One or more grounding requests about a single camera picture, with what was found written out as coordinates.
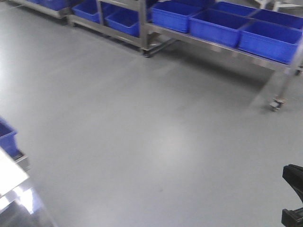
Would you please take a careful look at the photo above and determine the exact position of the blue bin on rack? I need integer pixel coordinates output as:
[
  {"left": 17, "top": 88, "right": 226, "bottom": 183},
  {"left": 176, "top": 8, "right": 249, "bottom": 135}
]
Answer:
[
  {"left": 151, "top": 0, "right": 205, "bottom": 33},
  {"left": 238, "top": 20, "right": 303, "bottom": 64},
  {"left": 189, "top": 9, "right": 250, "bottom": 48}
]

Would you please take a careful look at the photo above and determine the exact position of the right blue plastic bin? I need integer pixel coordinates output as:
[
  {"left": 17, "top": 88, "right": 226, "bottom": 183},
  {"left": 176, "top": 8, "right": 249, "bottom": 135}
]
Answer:
[{"left": 0, "top": 117, "right": 18, "bottom": 157}]

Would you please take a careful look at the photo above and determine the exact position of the steel roller rack frame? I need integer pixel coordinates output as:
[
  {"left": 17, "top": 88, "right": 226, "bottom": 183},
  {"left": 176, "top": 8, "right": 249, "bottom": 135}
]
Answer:
[{"left": 0, "top": 148, "right": 28, "bottom": 197}]

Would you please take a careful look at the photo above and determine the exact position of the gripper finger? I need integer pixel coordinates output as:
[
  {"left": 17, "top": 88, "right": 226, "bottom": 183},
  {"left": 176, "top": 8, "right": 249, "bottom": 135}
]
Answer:
[
  {"left": 282, "top": 164, "right": 303, "bottom": 201},
  {"left": 281, "top": 208, "right": 303, "bottom": 227}
]

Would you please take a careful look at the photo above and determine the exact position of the long steel bin rack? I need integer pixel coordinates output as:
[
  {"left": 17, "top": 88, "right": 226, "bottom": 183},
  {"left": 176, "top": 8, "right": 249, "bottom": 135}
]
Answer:
[{"left": 18, "top": 0, "right": 303, "bottom": 110}]

